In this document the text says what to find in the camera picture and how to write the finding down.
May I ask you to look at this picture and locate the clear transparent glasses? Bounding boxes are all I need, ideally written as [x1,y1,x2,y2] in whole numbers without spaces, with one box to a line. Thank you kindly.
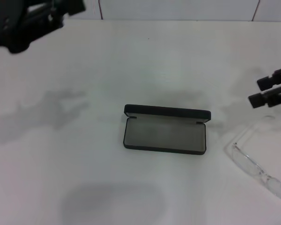
[224,114,281,203]

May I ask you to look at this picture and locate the black glasses case grey lining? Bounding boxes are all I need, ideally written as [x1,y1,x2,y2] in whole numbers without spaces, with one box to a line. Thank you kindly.
[123,104,212,156]

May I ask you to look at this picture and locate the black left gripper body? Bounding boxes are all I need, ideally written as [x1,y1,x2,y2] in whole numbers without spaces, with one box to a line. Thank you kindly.
[0,0,32,54]

